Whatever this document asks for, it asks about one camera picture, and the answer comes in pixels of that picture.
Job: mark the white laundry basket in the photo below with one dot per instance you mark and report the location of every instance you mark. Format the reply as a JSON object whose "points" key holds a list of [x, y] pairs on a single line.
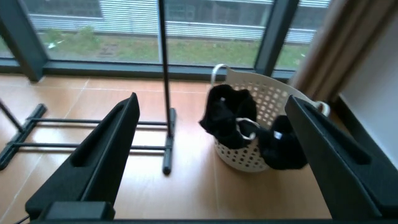
{"points": [[270, 93]]}

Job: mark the window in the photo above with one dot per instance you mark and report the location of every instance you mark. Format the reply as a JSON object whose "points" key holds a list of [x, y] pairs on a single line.
{"points": [[273, 37]]}

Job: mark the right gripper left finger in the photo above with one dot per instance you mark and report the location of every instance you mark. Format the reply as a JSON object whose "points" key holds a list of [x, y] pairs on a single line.
{"points": [[109, 174]]}

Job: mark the black clothes rack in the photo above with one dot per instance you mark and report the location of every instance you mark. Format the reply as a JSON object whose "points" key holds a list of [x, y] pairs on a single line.
{"points": [[164, 62]]}

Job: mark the black shorts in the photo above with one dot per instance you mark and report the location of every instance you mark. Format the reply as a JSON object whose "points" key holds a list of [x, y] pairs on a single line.
{"points": [[224, 115]]}

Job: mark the black garment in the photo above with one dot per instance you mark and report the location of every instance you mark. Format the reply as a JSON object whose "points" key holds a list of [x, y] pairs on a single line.
{"points": [[280, 149]]}

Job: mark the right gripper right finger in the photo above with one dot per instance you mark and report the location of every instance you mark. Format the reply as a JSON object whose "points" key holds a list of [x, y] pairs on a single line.
{"points": [[326, 161]]}

